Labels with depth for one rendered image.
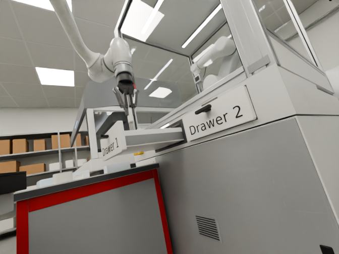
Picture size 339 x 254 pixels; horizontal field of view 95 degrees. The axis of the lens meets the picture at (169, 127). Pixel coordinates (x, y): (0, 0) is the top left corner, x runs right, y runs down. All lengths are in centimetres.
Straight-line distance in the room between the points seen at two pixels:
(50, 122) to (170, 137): 464
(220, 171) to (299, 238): 25
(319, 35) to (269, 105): 345
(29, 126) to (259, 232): 506
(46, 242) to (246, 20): 98
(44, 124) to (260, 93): 499
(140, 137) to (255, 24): 51
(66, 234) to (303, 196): 77
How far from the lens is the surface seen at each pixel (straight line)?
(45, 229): 79
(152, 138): 63
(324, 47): 385
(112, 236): 83
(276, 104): 51
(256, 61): 55
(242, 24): 61
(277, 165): 52
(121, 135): 56
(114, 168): 90
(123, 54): 85
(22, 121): 524
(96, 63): 94
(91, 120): 157
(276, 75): 52
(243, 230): 65
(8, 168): 460
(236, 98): 53
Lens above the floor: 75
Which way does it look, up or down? 12 degrees up
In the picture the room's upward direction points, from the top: 12 degrees counter-clockwise
